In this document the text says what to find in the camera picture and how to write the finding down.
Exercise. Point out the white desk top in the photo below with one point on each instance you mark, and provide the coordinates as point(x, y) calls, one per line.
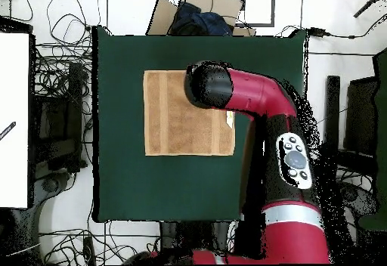
point(13, 96)

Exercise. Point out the black rod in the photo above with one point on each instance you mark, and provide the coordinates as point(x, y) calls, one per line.
point(369, 4)

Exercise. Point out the brown cardboard box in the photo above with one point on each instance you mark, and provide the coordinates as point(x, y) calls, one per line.
point(163, 15)

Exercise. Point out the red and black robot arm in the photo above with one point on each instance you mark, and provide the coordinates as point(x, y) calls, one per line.
point(260, 93)

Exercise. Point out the black equipment stand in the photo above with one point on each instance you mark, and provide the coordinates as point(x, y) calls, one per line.
point(181, 235)

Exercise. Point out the tan terry towel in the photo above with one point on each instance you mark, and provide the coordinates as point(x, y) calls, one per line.
point(181, 130)

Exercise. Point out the grey rectangular frame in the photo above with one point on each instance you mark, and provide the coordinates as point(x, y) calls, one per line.
point(257, 24)

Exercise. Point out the black pen with white print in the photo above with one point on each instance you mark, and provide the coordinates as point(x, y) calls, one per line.
point(7, 130)

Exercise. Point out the dark blue clothing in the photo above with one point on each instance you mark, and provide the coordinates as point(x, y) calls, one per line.
point(205, 21)

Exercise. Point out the black power strip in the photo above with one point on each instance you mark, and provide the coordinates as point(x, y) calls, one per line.
point(88, 249)

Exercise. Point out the dark green table cloth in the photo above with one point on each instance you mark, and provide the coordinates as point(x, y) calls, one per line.
point(145, 187)

